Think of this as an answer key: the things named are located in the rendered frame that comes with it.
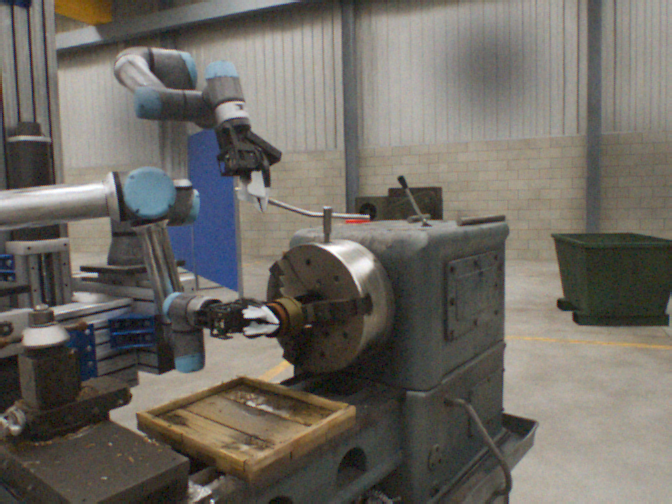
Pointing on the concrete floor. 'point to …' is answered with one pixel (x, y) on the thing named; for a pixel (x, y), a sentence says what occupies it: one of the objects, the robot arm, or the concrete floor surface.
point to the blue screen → (211, 220)
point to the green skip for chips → (615, 278)
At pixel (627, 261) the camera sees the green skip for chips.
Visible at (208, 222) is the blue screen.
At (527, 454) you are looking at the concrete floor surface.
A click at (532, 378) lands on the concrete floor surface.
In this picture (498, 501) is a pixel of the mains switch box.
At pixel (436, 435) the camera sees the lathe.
